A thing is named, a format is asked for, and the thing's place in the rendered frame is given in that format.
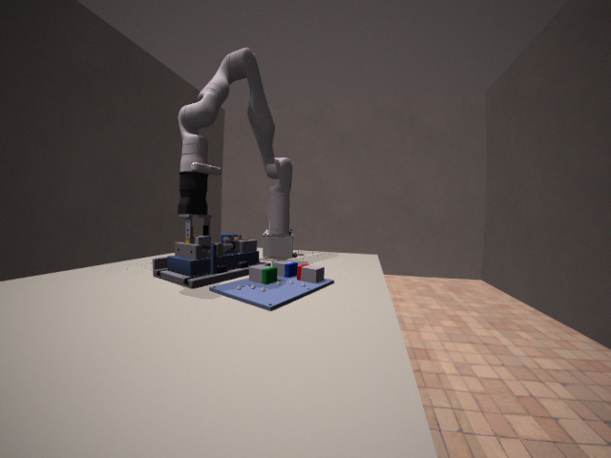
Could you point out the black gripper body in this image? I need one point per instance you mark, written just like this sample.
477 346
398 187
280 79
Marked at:
193 183

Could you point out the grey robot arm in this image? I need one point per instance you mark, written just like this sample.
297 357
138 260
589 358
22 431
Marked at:
236 66

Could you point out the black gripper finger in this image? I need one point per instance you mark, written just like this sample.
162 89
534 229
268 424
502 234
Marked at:
206 225
188 225

